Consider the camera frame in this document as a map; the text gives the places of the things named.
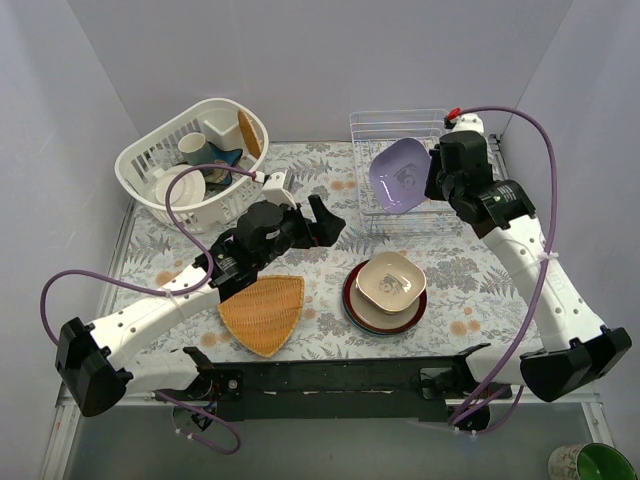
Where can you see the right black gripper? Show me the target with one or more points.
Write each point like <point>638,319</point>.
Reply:
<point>439,181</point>

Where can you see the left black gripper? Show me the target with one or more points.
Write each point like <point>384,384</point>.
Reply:
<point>304,226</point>

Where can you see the purple square bowl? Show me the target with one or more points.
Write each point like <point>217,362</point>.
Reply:
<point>398,176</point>

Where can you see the beige square bowl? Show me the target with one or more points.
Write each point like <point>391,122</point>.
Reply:
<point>391,282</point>

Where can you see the red rimmed beige plate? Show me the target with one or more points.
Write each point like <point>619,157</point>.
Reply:
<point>369,318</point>

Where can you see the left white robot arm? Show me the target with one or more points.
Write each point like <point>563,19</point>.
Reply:
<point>99,362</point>

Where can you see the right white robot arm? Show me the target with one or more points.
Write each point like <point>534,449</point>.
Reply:
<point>578,347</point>

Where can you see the blue star dish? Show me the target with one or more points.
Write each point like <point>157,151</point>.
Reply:
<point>217,179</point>

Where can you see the floral table mat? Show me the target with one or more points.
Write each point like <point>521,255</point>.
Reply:
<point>470,297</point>

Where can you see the woven bamboo tray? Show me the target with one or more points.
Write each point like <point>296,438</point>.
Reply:
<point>263,316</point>

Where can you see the woven coaster in basket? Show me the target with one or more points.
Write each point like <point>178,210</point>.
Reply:
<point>249,134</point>

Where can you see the white plate in basket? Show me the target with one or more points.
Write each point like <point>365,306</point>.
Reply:
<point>188,190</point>

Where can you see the white square container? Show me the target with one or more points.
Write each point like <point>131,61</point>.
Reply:
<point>221,127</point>

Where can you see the white cup in basket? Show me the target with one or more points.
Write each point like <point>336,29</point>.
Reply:
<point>193,148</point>

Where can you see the green floral mug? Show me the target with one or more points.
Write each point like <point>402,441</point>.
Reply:
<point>594,461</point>

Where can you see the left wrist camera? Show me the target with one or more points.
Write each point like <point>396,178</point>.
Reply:
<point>275,187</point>

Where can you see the white wire dish rack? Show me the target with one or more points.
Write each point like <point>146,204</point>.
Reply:
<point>374,131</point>

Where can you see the black base frame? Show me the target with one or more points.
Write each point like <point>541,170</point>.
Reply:
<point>412,388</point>

